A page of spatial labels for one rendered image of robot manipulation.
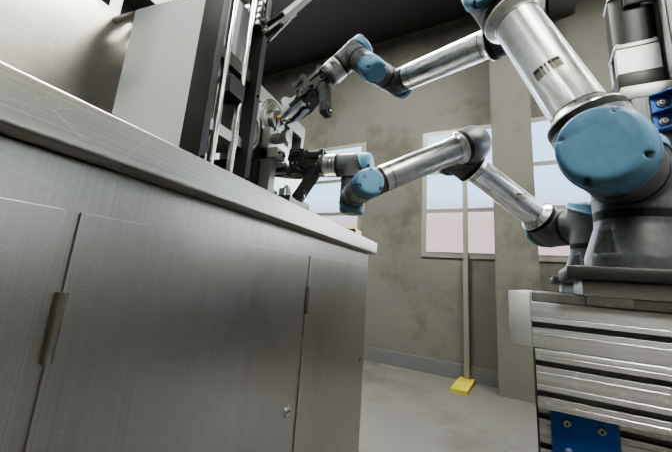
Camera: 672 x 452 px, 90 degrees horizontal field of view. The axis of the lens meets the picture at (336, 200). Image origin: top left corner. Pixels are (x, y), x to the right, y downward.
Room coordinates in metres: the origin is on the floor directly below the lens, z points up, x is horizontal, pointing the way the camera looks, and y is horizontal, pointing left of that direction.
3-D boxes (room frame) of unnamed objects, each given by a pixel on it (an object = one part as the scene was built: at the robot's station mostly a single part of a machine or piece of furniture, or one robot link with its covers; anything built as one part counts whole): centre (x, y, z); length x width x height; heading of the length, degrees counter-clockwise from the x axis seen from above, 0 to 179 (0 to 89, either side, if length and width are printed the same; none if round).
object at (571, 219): (1.00, -0.77, 0.98); 0.13 x 0.12 x 0.14; 11
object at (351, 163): (0.99, -0.05, 1.11); 0.11 x 0.08 x 0.09; 69
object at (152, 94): (0.77, 0.49, 1.17); 0.34 x 0.05 x 0.54; 69
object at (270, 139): (0.98, 0.20, 1.05); 0.06 x 0.05 x 0.31; 69
